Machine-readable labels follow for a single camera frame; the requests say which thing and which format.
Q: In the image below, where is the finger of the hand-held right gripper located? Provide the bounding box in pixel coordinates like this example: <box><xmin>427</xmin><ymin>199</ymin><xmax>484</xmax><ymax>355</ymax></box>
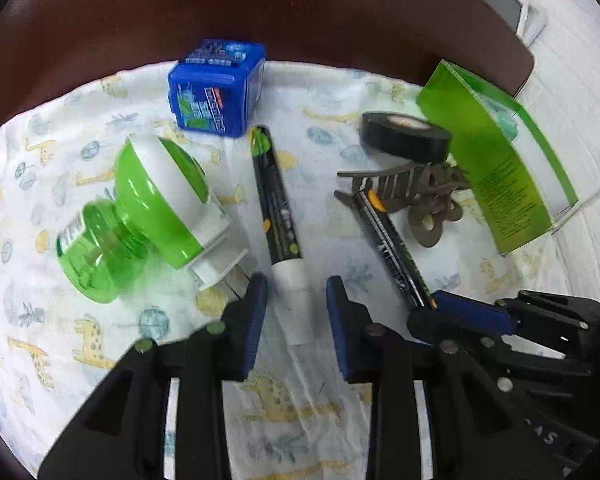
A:
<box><xmin>431</xmin><ymin>289</ymin><xmax>600</xmax><ymax>337</ymax></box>
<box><xmin>407</xmin><ymin>308</ymin><xmax>592</xmax><ymax>377</ymax></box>

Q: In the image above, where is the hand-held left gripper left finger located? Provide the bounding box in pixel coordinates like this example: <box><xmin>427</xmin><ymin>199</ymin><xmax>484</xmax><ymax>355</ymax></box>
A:
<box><xmin>37</xmin><ymin>273</ymin><xmax>269</xmax><ymax>480</ymax></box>

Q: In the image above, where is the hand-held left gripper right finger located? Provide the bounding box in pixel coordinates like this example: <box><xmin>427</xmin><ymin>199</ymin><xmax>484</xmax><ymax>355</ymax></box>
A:
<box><xmin>326</xmin><ymin>275</ymin><xmax>566</xmax><ymax>480</ymax></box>

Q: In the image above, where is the black marker pen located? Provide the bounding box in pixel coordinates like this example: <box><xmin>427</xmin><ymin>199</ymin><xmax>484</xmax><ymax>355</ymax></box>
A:
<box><xmin>352</xmin><ymin>189</ymin><xmax>438</xmax><ymax>311</ymax></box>

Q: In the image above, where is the black marker white end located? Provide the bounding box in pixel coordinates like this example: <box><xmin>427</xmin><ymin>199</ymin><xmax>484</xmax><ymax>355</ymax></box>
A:
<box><xmin>248</xmin><ymin>125</ymin><xmax>315</xmax><ymax>346</ymax></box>

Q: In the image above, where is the brown hair claw clip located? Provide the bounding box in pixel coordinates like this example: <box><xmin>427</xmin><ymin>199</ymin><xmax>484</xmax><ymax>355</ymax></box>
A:
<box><xmin>334</xmin><ymin>160</ymin><xmax>473</xmax><ymax>250</ymax></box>

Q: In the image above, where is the green cardboard box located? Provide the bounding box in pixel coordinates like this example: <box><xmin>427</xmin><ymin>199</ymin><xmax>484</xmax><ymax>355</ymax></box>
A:
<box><xmin>415</xmin><ymin>59</ymin><xmax>580</xmax><ymax>256</ymax></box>

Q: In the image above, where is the green white mosquito repellent heater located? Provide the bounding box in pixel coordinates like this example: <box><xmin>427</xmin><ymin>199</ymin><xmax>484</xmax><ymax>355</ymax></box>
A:
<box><xmin>55</xmin><ymin>132</ymin><xmax>251</xmax><ymax>306</ymax></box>

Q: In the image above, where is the blue cube container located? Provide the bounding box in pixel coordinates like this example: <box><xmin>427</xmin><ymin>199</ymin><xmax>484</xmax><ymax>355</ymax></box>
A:
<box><xmin>167</xmin><ymin>39</ymin><xmax>267</xmax><ymax>138</ymax></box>

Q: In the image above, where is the giraffe printed blanket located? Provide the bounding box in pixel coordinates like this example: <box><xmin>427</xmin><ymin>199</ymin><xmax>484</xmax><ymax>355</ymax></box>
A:
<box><xmin>0</xmin><ymin>60</ymin><xmax>600</xmax><ymax>480</ymax></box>

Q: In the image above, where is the black tape roll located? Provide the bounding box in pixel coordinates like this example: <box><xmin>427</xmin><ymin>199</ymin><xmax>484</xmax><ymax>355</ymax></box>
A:
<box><xmin>360</xmin><ymin>111</ymin><xmax>453</xmax><ymax>163</ymax></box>

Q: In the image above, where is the white panel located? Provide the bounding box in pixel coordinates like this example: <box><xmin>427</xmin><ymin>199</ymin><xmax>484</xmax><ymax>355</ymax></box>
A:
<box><xmin>505</xmin><ymin>0</ymin><xmax>548</xmax><ymax>48</ymax></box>

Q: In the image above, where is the dark brown headboard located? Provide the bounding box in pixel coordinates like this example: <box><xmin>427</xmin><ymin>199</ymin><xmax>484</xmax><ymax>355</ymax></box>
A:
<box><xmin>0</xmin><ymin>0</ymin><xmax>536</xmax><ymax>141</ymax></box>

